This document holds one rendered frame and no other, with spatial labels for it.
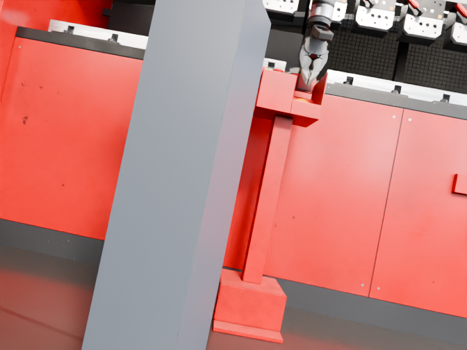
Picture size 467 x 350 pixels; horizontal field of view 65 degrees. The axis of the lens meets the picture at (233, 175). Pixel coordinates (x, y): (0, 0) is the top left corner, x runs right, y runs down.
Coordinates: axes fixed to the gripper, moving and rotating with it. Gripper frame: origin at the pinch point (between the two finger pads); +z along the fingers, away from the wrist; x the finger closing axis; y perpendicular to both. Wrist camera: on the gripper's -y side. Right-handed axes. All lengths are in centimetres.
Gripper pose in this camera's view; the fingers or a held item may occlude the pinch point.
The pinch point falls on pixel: (308, 80)
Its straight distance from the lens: 124.0
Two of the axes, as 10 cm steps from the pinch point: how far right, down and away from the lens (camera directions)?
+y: -0.3, -0.6, 10.0
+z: -2.0, 9.8, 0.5
